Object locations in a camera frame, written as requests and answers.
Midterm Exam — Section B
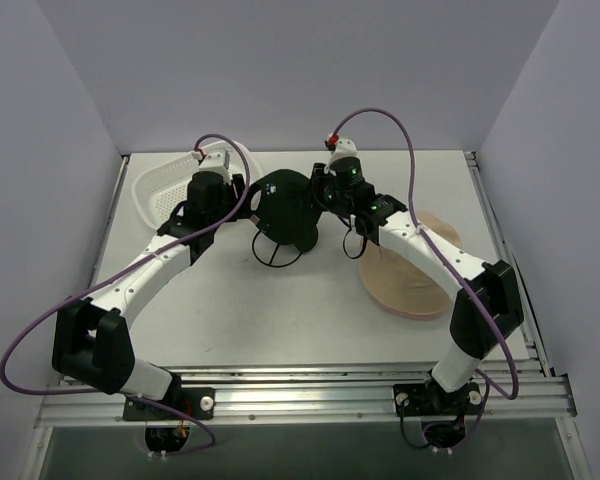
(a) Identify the dark green baseball cap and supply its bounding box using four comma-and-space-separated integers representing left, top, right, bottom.
250, 169, 321, 245

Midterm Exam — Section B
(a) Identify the beige bucket hat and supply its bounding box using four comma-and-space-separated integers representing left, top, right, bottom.
358, 210, 462, 319

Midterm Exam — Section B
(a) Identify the black baseball cap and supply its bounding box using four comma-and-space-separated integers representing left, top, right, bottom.
291, 225, 319, 254

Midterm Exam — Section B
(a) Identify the pink bucket hat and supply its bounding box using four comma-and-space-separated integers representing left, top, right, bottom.
377, 301, 450, 321

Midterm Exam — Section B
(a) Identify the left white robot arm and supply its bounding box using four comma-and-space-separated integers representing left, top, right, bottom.
52, 170, 249, 419

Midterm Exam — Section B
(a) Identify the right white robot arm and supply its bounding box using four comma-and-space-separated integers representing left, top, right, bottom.
310, 154, 523, 413

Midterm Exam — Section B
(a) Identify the white perforated plastic basket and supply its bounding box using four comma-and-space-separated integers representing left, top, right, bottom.
131, 140, 263, 230

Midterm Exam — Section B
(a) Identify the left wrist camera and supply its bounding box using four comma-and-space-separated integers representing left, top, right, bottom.
192, 148, 231, 184

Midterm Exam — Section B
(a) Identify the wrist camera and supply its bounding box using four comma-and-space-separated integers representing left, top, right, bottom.
325, 133, 358, 164
192, 148, 231, 184

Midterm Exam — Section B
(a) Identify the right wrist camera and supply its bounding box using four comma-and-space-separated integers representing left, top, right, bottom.
325, 133, 358, 164

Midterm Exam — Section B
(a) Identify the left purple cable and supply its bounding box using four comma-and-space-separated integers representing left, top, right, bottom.
0, 133, 254, 456

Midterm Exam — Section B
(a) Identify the black wire hat stand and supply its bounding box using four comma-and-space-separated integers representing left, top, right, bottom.
251, 232, 302, 269

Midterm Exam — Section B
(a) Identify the aluminium front rail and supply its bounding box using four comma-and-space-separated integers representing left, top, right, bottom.
34, 367, 579, 429

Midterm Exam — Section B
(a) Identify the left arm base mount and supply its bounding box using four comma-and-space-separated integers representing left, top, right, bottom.
122, 385, 217, 460

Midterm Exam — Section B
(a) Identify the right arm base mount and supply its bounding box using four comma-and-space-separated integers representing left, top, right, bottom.
392, 379, 490, 455

